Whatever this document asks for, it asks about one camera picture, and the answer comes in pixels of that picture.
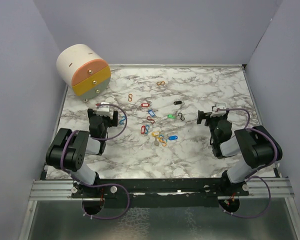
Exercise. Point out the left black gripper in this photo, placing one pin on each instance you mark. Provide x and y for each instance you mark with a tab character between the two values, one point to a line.
111	122

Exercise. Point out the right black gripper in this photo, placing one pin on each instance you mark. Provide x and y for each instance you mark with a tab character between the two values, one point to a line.
206	115

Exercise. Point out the blue S carabiner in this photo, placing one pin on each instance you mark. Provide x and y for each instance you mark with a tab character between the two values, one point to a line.
122	120

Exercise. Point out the black S carabiner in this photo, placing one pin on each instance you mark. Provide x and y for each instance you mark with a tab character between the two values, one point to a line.
182	118

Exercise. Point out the red key tag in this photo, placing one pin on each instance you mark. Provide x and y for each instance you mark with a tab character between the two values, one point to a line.
143	129
144	105

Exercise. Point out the black key tag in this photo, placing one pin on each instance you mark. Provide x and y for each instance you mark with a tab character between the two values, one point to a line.
177	102

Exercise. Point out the green key tag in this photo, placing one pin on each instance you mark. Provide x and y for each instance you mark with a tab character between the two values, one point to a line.
171	116

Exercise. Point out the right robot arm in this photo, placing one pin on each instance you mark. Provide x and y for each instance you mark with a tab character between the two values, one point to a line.
256	145

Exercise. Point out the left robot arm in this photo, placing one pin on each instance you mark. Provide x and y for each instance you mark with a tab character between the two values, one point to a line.
68	148

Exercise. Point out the orange S carabiner left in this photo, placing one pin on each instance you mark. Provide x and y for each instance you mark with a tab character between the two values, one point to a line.
130	97

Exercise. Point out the blue key tag right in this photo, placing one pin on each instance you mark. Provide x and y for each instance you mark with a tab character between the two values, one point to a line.
173	137

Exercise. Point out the blue key tag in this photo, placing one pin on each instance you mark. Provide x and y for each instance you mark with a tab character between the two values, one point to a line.
173	137
151	113

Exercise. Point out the blue carabiner lower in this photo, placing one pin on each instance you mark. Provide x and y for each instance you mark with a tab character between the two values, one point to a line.
147	128

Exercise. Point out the red S carabiner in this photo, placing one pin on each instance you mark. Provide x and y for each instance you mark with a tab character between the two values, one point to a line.
150	120

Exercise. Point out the blue key tag middle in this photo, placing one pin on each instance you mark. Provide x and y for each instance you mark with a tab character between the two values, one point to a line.
151	113

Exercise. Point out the orange blue carabiner cluster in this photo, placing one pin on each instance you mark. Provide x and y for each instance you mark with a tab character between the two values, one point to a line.
162	140

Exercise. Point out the round three-drawer storage box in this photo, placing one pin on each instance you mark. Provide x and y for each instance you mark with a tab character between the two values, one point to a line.
84	71

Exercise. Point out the black mounting base bar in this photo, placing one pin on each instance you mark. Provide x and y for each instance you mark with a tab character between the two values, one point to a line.
158	193

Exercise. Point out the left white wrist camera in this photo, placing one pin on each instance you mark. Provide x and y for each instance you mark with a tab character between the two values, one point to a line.
103	109

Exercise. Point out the aluminium rail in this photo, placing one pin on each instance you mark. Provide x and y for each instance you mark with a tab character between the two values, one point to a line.
61	190

